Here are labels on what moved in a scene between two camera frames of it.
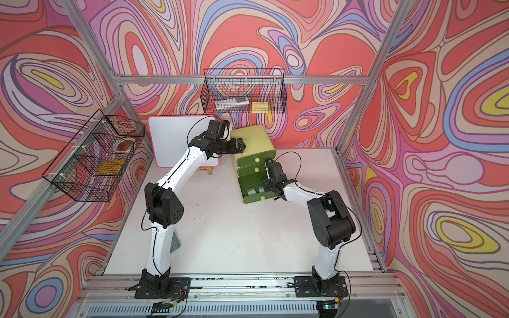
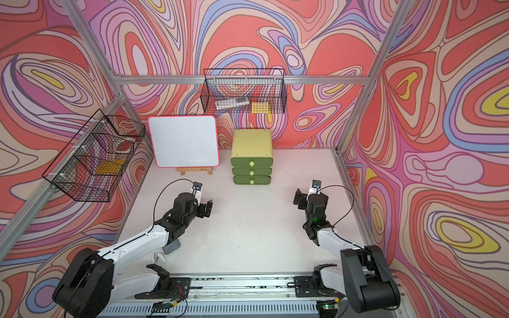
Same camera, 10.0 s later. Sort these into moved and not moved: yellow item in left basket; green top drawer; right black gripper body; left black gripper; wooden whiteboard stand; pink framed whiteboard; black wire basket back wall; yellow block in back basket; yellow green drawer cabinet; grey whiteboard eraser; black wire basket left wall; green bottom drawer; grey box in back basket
Moved: yellow green drawer cabinet; left black gripper; green top drawer; green bottom drawer; right black gripper body
Not moved: pink framed whiteboard; yellow item in left basket; yellow block in back basket; grey whiteboard eraser; black wire basket left wall; grey box in back basket; black wire basket back wall; wooden whiteboard stand
